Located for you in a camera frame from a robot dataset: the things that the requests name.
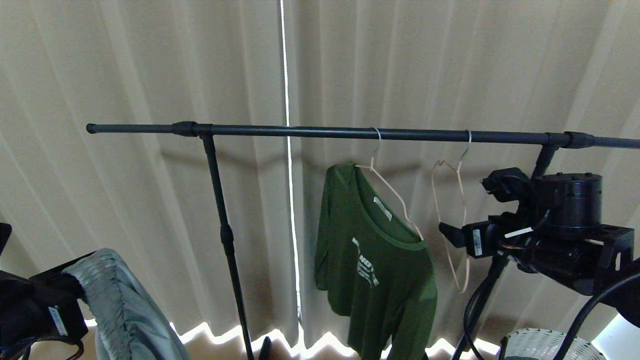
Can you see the pink clothes hanger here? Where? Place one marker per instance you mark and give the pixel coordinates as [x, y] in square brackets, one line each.
[377, 140]
[462, 200]

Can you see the white laundry basket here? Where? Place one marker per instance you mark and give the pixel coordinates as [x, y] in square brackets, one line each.
[545, 345]

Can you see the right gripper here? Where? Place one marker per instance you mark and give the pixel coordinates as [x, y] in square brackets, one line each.
[550, 260]

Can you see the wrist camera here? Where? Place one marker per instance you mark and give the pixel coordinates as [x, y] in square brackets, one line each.
[4, 235]
[505, 182]

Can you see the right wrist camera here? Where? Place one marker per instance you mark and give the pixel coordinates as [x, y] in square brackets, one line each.
[505, 182]

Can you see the black clothes rack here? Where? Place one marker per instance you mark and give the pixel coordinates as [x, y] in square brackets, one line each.
[300, 131]

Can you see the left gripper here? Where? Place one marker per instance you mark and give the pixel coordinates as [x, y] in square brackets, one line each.
[30, 310]

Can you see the pale grey garment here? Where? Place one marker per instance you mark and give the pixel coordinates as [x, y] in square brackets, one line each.
[125, 310]

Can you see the green long-sleeved shirt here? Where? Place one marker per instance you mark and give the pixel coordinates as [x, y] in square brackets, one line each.
[380, 300]

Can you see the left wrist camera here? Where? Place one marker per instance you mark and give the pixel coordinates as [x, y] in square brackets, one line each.
[4, 235]

